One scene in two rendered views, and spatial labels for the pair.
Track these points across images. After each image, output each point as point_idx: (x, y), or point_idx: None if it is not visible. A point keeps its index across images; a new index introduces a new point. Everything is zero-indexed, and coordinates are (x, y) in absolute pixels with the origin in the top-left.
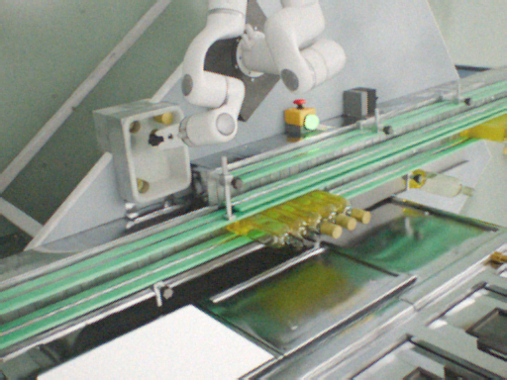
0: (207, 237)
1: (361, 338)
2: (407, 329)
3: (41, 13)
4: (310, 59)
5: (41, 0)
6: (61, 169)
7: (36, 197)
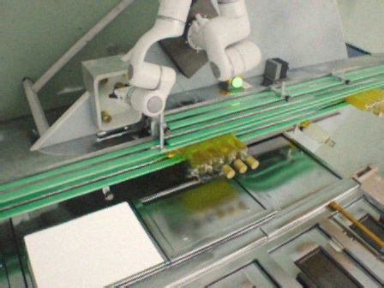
0: None
1: (225, 259)
2: (257, 254)
3: None
4: (232, 58)
5: None
6: (81, 74)
7: (63, 89)
